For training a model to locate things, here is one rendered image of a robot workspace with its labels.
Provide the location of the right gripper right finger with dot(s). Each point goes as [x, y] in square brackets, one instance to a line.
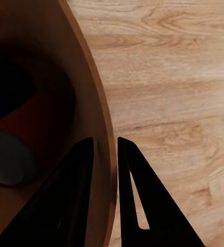
[168, 225]

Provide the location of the can of soda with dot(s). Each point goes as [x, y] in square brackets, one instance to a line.
[29, 134]
[16, 86]

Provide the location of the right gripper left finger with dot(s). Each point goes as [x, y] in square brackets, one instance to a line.
[56, 214]

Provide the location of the trash can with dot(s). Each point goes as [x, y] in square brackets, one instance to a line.
[44, 37]

